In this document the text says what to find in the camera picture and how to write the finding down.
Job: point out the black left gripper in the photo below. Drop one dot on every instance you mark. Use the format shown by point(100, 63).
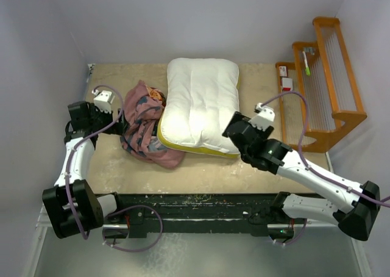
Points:
point(119, 127)

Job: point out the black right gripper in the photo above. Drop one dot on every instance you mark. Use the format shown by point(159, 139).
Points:
point(262, 133)

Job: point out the red embroidered pillowcase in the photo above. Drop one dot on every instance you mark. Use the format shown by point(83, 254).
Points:
point(143, 109)

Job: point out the white yellow-edged pillow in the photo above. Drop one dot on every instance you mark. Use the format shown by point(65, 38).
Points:
point(202, 98)

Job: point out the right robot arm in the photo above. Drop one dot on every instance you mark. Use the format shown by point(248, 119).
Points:
point(351, 206)

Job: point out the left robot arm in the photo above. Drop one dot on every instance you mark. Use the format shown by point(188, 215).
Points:
point(71, 205)

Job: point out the wooden tiered rack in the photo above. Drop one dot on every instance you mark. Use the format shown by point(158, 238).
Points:
point(333, 105)

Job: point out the white green pen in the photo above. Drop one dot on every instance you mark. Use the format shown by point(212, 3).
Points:
point(307, 69)

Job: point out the grey clip on rack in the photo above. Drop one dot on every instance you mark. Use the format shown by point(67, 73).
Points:
point(309, 50)

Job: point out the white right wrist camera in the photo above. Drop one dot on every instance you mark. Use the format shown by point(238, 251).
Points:
point(264, 117)

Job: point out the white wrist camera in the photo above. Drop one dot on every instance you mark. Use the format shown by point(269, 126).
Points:
point(264, 117)
point(103, 100)

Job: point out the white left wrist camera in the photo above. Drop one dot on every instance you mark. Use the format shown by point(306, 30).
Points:
point(103, 100)

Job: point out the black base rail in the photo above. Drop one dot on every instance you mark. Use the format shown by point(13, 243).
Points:
point(240, 213)

